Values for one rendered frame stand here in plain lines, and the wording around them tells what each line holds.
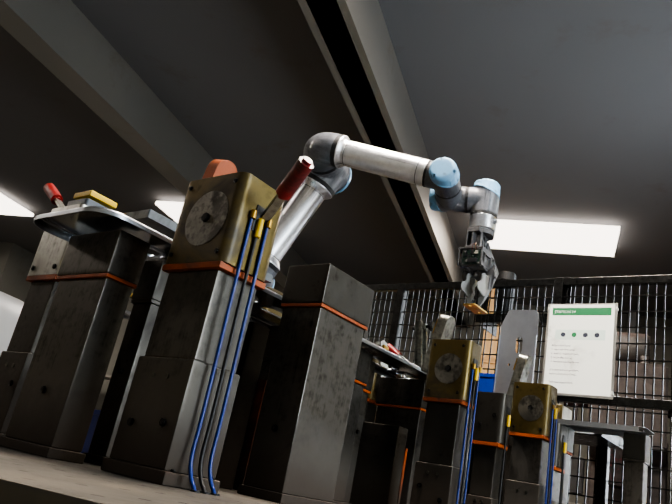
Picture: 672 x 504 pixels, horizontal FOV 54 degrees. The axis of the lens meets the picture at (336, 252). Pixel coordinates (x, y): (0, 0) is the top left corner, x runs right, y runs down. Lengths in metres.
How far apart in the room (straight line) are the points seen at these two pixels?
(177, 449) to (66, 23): 4.14
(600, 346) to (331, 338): 1.43
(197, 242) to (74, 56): 3.98
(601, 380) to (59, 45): 3.69
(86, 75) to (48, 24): 0.42
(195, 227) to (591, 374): 1.65
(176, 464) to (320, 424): 0.27
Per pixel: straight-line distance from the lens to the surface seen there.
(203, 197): 0.83
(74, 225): 0.98
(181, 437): 0.74
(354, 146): 1.88
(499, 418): 1.48
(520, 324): 2.07
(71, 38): 4.73
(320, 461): 0.96
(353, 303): 0.99
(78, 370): 0.87
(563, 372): 2.28
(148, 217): 1.33
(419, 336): 1.86
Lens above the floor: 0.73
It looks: 20 degrees up
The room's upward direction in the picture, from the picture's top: 12 degrees clockwise
